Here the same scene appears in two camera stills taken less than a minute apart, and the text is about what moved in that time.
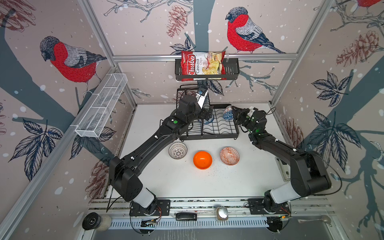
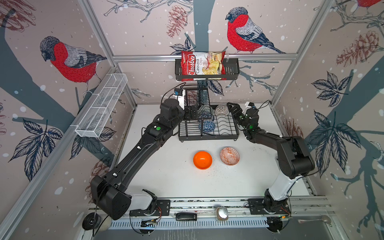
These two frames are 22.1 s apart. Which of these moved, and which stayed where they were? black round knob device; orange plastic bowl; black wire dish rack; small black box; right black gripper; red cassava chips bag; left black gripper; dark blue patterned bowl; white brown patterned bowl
Moved: left black gripper; dark blue patterned bowl; white brown patterned bowl
Stayed: red cassava chips bag; black round knob device; right black gripper; small black box; black wire dish rack; orange plastic bowl
